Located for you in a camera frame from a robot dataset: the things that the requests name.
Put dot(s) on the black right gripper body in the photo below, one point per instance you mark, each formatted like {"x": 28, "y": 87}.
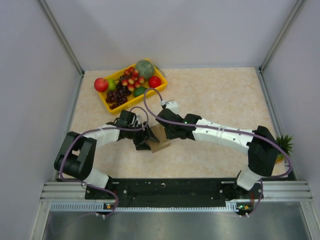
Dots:
{"x": 170, "y": 134}

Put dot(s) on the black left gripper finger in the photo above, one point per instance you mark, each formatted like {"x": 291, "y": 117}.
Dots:
{"x": 144, "y": 146}
{"x": 151, "y": 136}

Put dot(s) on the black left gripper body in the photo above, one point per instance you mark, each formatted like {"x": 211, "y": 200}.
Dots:
{"x": 138, "y": 137}

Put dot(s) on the brown cardboard express box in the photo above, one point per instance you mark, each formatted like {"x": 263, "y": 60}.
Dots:
{"x": 159, "y": 132}

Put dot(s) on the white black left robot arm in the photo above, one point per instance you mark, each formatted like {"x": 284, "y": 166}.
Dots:
{"x": 76, "y": 155}

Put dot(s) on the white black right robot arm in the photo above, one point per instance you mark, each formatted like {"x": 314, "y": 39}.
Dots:
{"x": 258, "y": 145}

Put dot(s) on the green lime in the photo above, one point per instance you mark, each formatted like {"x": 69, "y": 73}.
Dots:
{"x": 139, "y": 91}

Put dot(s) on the dark purple grape bunch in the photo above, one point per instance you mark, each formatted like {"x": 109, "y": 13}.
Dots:
{"x": 117, "y": 97}

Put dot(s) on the red tomato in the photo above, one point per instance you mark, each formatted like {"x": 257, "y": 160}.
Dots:
{"x": 154, "y": 82}

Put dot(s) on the green apple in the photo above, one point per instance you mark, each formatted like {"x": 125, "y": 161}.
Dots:
{"x": 112, "y": 85}

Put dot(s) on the green netted melon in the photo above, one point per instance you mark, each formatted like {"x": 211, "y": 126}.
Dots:
{"x": 145, "y": 68}

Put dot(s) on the red apple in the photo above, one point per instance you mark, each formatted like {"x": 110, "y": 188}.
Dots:
{"x": 101, "y": 84}

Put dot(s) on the toy pineapple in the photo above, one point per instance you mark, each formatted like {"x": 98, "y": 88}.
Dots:
{"x": 285, "y": 142}

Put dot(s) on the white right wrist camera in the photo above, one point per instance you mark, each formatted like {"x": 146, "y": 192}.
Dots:
{"x": 171, "y": 105}

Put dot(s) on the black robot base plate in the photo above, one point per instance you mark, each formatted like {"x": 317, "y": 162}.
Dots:
{"x": 181, "y": 192}

